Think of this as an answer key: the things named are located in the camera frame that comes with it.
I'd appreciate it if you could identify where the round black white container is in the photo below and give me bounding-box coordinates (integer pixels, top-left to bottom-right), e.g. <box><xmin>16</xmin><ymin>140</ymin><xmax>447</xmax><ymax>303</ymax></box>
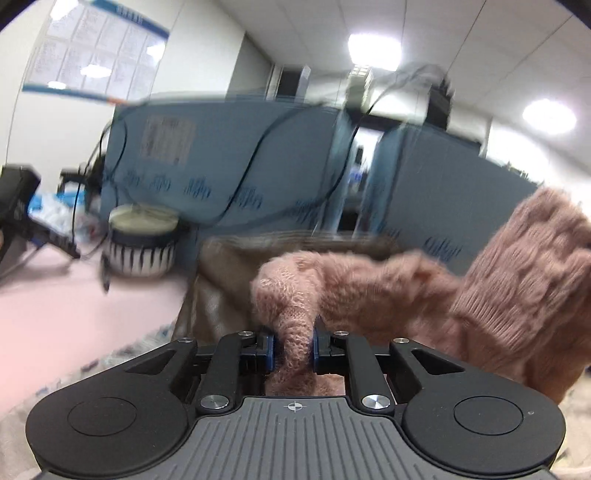
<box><xmin>101</xmin><ymin>204</ymin><xmax>180</xmax><ymax>278</ymax></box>

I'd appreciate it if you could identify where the black device on left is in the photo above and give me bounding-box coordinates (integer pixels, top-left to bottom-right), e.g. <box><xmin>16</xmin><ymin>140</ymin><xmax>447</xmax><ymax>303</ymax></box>
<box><xmin>1</xmin><ymin>164</ymin><xmax>81</xmax><ymax>282</ymax></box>

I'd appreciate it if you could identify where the pink knitted sweater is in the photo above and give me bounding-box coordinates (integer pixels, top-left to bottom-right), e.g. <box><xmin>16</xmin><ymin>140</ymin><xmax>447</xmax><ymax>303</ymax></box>
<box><xmin>252</xmin><ymin>188</ymin><xmax>590</xmax><ymax>402</ymax></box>

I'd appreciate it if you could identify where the blue foam partition board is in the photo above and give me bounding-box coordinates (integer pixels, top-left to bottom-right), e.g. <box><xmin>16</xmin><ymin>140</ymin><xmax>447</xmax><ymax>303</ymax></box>
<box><xmin>100</xmin><ymin>99</ymin><xmax>536</xmax><ymax>274</ymax></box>

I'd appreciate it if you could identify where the black hanging cable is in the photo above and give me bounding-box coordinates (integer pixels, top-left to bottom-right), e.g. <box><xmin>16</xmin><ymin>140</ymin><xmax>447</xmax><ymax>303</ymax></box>
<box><xmin>98</xmin><ymin>64</ymin><xmax>445</xmax><ymax>229</ymax></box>

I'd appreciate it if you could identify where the wall poster with blue border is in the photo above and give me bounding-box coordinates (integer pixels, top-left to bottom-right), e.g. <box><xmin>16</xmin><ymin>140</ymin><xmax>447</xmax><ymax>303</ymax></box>
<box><xmin>22</xmin><ymin>1</ymin><xmax>169</xmax><ymax>104</ymax></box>

